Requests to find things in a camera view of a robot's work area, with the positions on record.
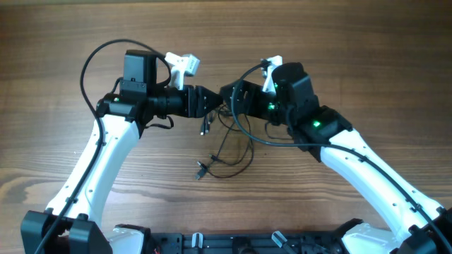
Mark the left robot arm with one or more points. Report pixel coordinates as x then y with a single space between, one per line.
152 85

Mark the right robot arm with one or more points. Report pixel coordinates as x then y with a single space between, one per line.
416 223

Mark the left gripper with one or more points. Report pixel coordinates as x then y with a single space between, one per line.
193 108

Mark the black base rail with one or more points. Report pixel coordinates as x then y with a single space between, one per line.
198 243

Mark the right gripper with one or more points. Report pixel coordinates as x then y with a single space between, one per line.
241 99

